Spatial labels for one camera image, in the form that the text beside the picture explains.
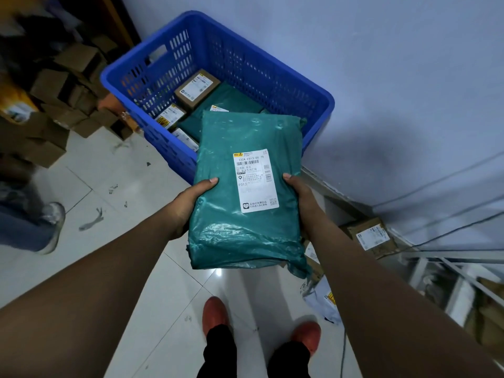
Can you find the person's left hand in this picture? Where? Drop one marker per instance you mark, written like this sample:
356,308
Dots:
185,208

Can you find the person's right hand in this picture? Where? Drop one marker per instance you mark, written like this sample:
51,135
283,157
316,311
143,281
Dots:
307,206

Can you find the person's left thumb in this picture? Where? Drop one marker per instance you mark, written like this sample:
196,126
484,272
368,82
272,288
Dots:
206,184

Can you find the person's right thumb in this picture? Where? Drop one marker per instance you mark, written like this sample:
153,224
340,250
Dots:
292,182

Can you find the green mailer parcel white label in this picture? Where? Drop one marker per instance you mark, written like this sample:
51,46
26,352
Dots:
246,184

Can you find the person's left forearm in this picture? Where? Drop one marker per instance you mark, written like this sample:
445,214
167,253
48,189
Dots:
86,295

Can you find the person's right forearm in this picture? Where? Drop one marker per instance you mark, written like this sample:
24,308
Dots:
378,303

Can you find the small labelled cardboard box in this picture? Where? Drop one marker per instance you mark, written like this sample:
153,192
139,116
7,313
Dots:
186,139
170,116

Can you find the dark green mailer parcel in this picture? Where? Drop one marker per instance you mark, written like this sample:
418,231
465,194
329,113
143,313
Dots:
232,98
191,125

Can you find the brown cardboard parcel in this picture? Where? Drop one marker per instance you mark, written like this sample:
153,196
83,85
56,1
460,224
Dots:
313,261

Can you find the large labelled cardboard box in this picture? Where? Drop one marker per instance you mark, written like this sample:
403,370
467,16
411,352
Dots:
197,89

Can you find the flat labelled cardboard box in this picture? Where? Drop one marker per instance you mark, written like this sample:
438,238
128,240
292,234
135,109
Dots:
374,236

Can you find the blue plastic crate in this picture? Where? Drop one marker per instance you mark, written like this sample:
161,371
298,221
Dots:
252,74

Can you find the grey mailer bag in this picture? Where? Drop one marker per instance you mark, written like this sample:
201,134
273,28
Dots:
325,299

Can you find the red shoe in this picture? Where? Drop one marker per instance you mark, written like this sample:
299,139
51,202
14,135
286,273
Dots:
308,336
215,315

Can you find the pile of brown cardboard boxes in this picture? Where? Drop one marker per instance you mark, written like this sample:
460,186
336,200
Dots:
59,102

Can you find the black trousers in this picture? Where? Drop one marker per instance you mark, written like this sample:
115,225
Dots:
218,356

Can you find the white metal rack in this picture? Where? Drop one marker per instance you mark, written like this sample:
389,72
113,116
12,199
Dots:
452,287

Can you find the yellow parcel bag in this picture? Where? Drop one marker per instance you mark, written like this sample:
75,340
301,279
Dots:
15,102

